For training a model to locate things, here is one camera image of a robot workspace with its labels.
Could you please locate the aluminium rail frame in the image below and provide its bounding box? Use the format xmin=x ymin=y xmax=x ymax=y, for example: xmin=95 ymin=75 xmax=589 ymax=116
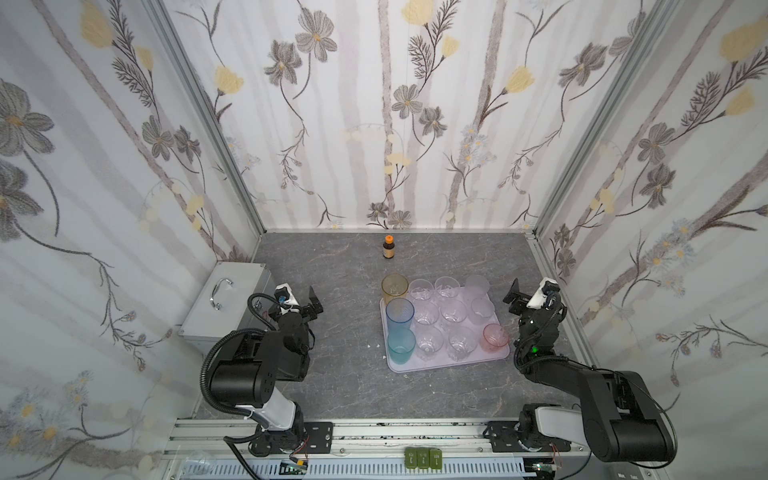
xmin=154 ymin=418 xmax=671 ymax=479

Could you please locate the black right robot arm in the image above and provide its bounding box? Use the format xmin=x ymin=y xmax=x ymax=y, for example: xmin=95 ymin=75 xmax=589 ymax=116
xmin=503 ymin=278 xmax=678 ymax=468

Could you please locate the blue plastic cup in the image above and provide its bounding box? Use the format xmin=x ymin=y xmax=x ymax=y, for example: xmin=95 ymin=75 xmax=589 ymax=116
xmin=385 ymin=297 xmax=415 ymax=333

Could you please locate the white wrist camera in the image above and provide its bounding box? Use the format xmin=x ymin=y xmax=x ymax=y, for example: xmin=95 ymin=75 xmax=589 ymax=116
xmin=526 ymin=277 xmax=561 ymax=310
xmin=274 ymin=283 xmax=300 ymax=310

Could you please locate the teal plastic cup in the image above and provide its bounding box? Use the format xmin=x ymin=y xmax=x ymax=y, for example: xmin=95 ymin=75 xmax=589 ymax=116
xmin=387 ymin=327 xmax=416 ymax=365

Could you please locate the yellow plastic cup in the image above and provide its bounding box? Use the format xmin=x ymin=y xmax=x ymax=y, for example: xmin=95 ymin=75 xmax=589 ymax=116
xmin=381 ymin=273 xmax=409 ymax=304

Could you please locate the brown bottle orange cap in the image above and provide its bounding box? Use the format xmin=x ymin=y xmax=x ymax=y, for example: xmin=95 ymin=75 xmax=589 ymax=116
xmin=382 ymin=235 xmax=395 ymax=259

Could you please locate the pink plastic cup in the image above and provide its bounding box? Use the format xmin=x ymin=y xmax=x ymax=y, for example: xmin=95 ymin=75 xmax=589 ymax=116
xmin=480 ymin=323 xmax=510 ymax=353

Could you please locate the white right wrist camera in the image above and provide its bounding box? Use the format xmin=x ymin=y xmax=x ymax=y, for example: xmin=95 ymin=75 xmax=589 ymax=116
xmin=526 ymin=277 xmax=561 ymax=310

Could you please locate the lilac plastic tray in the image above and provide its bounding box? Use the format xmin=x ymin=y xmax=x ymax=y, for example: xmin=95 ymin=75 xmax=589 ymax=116
xmin=380 ymin=287 xmax=511 ymax=374

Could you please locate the green connector block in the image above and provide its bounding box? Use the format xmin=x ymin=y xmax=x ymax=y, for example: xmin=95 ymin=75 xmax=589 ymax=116
xmin=404 ymin=447 xmax=443 ymax=471

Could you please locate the silver metal case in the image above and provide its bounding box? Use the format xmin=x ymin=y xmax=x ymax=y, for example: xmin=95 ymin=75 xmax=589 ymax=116
xmin=179 ymin=262 xmax=276 ymax=356

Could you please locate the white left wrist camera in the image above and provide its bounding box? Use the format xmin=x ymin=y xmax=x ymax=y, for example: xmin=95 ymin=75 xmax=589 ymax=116
xmin=274 ymin=283 xmax=300 ymax=310

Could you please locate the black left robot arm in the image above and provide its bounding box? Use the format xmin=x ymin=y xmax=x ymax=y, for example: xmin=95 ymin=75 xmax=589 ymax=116
xmin=199 ymin=283 xmax=323 ymax=457

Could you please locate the clear faceted glass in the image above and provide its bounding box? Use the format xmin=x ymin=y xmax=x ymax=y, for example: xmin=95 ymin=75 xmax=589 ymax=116
xmin=447 ymin=326 xmax=478 ymax=362
xmin=413 ymin=300 xmax=440 ymax=326
xmin=415 ymin=325 xmax=444 ymax=362
xmin=438 ymin=298 xmax=468 ymax=331
xmin=434 ymin=276 xmax=461 ymax=300
xmin=408 ymin=279 xmax=434 ymax=302

